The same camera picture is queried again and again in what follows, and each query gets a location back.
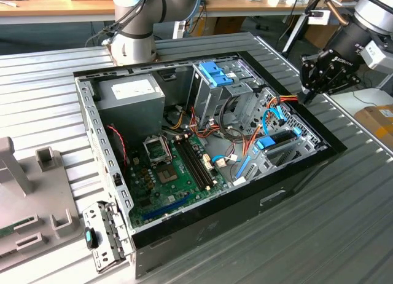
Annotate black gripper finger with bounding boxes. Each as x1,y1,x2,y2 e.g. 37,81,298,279
306,65,362,106
298,54,321,105

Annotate red orange yellow power wire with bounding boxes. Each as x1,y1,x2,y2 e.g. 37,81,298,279
242,93,301,157

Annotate blue disk wire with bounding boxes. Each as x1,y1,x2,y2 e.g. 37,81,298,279
211,107,287,168

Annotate hard disk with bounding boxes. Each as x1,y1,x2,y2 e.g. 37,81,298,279
254,128,302,151

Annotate metal disk bay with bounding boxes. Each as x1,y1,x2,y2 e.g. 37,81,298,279
233,127,325,186

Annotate brown cardboard box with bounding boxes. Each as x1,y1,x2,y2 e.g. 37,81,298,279
303,24,341,50
354,104,393,149
196,16,246,36

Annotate blue drive cage latch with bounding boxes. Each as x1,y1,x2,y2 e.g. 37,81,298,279
198,61,227,79
211,71,238,87

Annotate wooden desk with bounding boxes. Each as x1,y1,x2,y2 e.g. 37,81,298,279
201,0,363,19
0,0,117,25

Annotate grey metal drive cage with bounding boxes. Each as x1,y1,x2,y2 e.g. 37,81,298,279
187,61,263,130

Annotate blue plastic bay strip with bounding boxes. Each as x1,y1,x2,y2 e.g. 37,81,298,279
235,147,258,182

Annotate white board power socket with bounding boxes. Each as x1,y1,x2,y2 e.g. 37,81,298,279
201,153,213,172

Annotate black RAM slot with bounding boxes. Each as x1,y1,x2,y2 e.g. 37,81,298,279
174,138,206,192
179,136,209,190
183,135,213,188
187,135,217,186

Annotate green motherboard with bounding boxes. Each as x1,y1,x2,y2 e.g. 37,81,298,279
127,133,234,228

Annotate grey power supply unit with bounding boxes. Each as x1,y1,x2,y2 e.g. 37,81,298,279
97,74,166,145

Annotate black open PC case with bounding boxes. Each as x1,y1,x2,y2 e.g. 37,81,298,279
72,49,348,280

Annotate blue expansion slot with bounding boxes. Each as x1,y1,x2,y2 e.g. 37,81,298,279
142,194,193,222

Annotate black case fan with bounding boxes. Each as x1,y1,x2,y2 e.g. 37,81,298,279
104,124,129,179

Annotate blue black card latch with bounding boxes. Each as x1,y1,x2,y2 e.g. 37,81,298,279
83,227,99,250

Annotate grey parts rack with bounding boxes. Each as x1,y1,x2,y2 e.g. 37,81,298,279
0,136,85,272

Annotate green RAM stick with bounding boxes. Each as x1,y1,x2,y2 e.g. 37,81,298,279
0,216,33,239

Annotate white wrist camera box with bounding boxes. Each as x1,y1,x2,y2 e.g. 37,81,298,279
359,39,393,71

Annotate thick black cable bundle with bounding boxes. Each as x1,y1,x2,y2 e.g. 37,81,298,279
218,95,248,140

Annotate thin red black wire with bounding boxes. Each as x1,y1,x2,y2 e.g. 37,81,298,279
225,142,239,164

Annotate metal socket cover frame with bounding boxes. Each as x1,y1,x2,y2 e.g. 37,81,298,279
143,135,171,167

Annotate red black twisted fan wire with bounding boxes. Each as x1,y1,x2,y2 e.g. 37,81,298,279
106,125,129,176

